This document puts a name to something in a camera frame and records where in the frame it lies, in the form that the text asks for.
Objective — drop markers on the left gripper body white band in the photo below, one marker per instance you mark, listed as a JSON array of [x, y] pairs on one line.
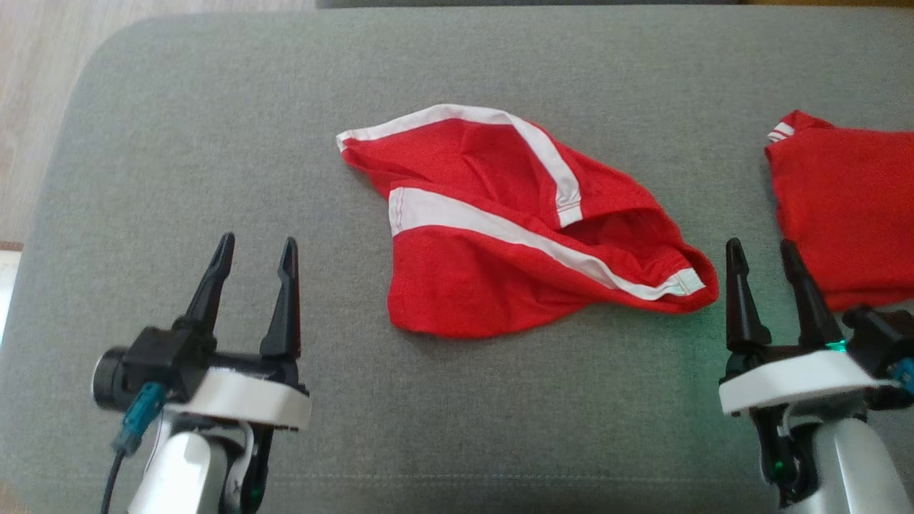
[[243, 400]]

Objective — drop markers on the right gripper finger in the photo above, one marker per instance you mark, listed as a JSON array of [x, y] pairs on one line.
[[814, 314], [742, 307]]

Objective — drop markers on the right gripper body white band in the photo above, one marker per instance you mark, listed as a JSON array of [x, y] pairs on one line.
[[785, 382]]

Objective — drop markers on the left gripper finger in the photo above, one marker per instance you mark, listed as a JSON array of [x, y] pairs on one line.
[[285, 314], [211, 293]]

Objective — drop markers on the red basketball jersey white sleeves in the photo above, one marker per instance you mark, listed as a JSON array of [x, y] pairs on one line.
[[850, 207]]

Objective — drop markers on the red shorts white stripes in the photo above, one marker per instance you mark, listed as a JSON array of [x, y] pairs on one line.
[[471, 285]]

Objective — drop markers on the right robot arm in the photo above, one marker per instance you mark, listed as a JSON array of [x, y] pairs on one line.
[[857, 471]]

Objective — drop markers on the grey fabric ottoman seat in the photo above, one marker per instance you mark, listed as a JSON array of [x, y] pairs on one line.
[[214, 143]]

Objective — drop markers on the beige floor rug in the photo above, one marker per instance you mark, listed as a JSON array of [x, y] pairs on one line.
[[7, 285]]

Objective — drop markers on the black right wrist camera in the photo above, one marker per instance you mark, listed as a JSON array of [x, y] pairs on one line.
[[875, 335]]

